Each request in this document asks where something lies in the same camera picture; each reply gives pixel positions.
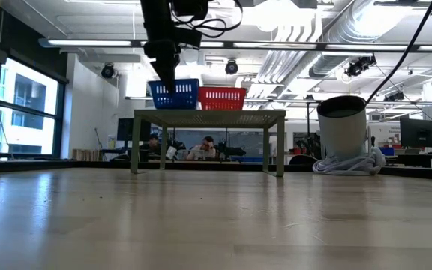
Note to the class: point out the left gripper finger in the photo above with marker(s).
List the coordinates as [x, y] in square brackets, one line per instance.
[168, 73]

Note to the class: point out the blue plastic basket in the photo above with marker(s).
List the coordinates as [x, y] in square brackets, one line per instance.
[186, 93]

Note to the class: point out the red plastic basket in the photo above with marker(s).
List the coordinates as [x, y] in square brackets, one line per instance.
[221, 98]

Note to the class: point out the black background robot arm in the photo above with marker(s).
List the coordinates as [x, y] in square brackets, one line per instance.
[178, 144]
[233, 150]

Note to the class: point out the sage green perforated metal shelf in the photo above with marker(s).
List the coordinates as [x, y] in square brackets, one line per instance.
[208, 118]

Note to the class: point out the black computer monitor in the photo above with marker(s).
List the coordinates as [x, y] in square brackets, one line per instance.
[126, 129]
[418, 132]

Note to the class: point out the person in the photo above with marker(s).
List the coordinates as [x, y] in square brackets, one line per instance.
[152, 145]
[204, 149]

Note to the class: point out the small white cup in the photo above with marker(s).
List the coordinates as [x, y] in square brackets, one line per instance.
[171, 152]

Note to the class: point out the overhead light bar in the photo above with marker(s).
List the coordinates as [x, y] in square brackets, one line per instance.
[257, 45]

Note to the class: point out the light wooden crate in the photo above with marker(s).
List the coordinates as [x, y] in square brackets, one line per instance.
[86, 155]

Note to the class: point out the large window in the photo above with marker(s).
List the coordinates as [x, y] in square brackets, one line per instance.
[32, 112]

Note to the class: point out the black chair back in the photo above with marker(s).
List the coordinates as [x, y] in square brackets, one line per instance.
[302, 159]

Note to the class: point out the white cup with black rim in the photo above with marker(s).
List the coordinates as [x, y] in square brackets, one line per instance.
[341, 131]

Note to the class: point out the clear crumpled plastic wrap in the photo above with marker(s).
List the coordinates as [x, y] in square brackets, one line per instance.
[354, 165]

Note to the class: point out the small blue box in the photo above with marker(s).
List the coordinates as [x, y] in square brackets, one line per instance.
[387, 151]

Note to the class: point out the black ceiling dome camera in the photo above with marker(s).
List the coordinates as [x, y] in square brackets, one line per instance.
[107, 71]
[231, 66]
[358, 67]

